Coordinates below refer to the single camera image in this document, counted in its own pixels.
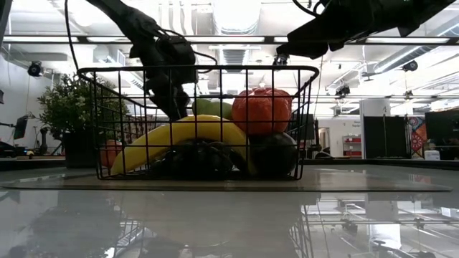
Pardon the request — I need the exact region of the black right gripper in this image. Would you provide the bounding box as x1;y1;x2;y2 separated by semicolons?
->
276;0;406;60

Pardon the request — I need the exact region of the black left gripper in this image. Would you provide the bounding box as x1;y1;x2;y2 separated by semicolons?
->
129;35;199;122

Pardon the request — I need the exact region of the yellow banana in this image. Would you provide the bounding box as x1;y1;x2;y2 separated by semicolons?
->
110;114;259;176

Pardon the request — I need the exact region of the green avocado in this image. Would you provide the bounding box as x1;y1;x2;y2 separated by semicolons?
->
192;97;235;121

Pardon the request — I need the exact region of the dark grape bunch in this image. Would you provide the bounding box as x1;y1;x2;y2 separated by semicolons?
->
152;138;236;180

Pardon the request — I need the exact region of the orange yellow mango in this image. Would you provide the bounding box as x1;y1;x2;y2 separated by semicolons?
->
99;139;123;169

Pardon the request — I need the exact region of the orange pumpkin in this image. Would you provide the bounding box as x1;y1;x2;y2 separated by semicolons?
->
231;87;293;136

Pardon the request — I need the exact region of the dark round plum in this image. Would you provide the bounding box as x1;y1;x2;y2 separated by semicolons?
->
249;131;299;178

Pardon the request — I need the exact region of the green potted plant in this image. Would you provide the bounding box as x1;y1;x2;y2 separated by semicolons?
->
37;73;131;169

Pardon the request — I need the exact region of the red shelf unit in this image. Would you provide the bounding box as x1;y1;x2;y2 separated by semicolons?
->
342;135;363;158

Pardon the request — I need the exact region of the black room partition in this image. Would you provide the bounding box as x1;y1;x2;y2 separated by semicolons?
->
363;115;409;160

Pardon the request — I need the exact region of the colourful poster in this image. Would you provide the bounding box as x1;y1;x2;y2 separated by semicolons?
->
407;116;427;158

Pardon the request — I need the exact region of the black panel on stand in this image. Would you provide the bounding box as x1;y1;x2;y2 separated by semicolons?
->
13;114;30;140

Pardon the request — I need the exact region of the black monitor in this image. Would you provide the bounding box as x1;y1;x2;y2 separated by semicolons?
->
425;110;459;148

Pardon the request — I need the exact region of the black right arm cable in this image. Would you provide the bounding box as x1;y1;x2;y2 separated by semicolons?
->
292;0;323;17

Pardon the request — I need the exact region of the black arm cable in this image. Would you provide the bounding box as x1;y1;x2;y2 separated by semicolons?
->
63;0;80;72
292;0;323;17

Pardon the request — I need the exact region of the black wire basket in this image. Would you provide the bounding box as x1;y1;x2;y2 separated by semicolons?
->
77;64;320;181

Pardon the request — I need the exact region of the black wall screen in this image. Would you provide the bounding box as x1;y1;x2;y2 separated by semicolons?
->
292;113;316;141

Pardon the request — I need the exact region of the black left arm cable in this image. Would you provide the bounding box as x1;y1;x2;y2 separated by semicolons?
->
63;0;80;72

